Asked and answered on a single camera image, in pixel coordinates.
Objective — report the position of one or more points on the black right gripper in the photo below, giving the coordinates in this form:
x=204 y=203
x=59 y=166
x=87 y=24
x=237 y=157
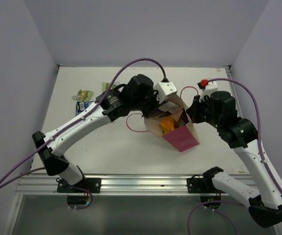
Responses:
x=192 y=110

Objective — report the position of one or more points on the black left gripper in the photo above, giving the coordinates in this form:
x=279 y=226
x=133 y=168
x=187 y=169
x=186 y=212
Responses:
x=156 y=104

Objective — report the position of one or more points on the small blue snack packet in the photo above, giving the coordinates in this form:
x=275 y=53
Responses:
x=165 y=109

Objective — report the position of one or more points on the green Himalaya candy packet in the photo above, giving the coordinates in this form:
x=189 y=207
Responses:
x=105 y=86

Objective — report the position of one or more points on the purple Fox's candy bag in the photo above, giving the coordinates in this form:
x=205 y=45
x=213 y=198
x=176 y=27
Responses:
x=183 y=120

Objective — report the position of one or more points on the orange mango gummy bag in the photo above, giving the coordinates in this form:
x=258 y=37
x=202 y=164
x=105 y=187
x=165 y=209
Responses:
x=168 y=125

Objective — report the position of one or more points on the cream pink paper cake bag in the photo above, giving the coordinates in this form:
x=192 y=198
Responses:
x=184 y=137

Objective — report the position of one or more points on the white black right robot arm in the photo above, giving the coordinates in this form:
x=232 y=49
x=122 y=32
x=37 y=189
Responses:
x=264 y=202

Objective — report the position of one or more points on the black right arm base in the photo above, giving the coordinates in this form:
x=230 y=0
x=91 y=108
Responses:
x=198 y=184

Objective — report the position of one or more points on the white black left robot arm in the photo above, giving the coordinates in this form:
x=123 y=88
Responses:
x=107 y=107

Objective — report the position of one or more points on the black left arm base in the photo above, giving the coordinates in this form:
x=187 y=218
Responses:
x=91 y=184

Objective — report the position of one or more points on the large blue chips bag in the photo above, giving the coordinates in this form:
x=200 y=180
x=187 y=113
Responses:
x=81 y=106

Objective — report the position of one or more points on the aluminium table edge rail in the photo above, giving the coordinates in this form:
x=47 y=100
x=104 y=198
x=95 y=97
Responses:
x=233 y=90

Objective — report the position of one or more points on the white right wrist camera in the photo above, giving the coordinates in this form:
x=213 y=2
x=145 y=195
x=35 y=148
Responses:
x=207 y=88

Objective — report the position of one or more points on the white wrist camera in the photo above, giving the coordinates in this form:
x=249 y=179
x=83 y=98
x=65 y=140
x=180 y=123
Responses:
x=165 y=89
x=207 y=88

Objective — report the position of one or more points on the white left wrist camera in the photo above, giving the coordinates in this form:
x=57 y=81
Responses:
x=165 y=89

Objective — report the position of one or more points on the aluminium front mounting rail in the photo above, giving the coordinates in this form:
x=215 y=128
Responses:
x=120 y=184

